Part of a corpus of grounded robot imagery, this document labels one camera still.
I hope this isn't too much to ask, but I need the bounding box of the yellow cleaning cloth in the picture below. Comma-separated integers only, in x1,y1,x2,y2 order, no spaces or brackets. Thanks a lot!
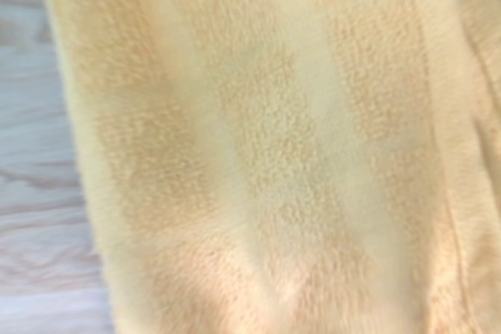
38,0,501,334

